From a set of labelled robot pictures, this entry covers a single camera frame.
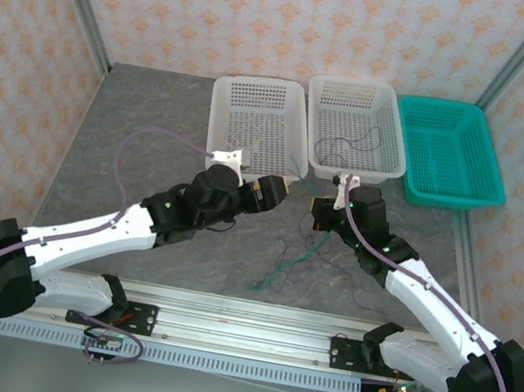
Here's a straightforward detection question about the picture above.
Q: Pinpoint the teal perforated plastic basket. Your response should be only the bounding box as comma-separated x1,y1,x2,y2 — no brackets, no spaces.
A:
380,91,521,221

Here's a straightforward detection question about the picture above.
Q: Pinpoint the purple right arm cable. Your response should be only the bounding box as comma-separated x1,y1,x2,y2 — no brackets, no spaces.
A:
308,173,524,392

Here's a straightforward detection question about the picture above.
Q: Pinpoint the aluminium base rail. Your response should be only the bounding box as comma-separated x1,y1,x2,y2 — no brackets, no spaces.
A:
17,260,519,392

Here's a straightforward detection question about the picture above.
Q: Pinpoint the slotted white cable duct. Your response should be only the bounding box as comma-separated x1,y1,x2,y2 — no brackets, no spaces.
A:
0,315,366,392

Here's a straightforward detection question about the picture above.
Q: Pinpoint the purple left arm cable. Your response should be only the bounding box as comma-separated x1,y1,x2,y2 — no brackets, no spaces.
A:
0,101,220,378

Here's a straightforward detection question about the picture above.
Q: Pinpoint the white perforated plastic basket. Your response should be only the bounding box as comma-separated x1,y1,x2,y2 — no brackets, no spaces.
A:
292,69,421,194
196,67,325,198

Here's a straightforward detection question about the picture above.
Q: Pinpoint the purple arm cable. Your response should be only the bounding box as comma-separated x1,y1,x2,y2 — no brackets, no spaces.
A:
0,101,220,378
308,173,524,392

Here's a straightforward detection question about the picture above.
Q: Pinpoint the thin white wire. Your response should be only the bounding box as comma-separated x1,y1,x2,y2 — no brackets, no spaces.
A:
222,112,290,160

